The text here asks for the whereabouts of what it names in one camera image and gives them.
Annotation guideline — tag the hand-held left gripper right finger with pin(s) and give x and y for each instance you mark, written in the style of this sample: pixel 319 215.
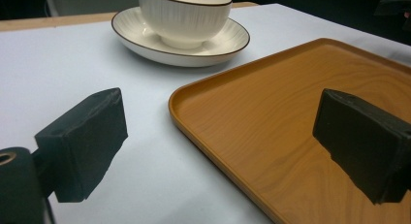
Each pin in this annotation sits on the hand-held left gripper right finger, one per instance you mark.
pixel 365 146

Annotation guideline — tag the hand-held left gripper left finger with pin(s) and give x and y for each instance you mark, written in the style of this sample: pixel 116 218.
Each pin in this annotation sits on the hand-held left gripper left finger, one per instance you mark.
pixel 84 143

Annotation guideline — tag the wooden tray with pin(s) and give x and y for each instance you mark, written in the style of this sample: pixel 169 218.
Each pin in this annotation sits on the wooden tray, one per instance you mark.
pixel 271 120

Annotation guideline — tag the white plate with brown rim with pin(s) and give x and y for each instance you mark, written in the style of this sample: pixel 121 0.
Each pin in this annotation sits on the white plate with brown rim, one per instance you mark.
pixel 135 35

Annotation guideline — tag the white bowl with brown rim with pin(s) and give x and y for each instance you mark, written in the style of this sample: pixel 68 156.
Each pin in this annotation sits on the white bowl with brown rim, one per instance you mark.
pixel 185 18

